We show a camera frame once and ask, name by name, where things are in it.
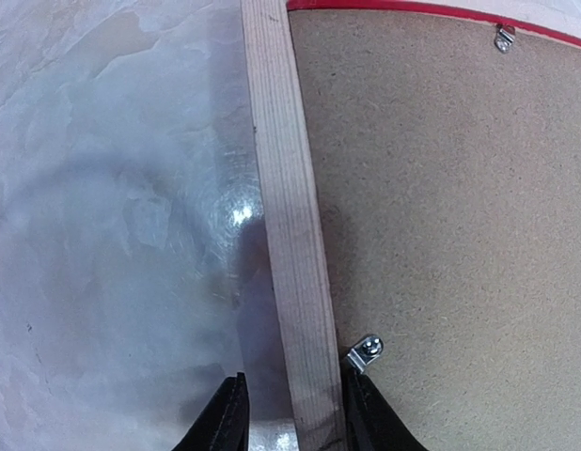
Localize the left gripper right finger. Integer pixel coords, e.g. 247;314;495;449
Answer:
342;368;427;451

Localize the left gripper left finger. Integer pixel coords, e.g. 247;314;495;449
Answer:
173;372;250;451

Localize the red wooden picture frame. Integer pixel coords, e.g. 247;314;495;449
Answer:
241;1;581;450

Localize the brown backing board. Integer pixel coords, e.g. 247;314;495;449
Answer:
290;10;581;450

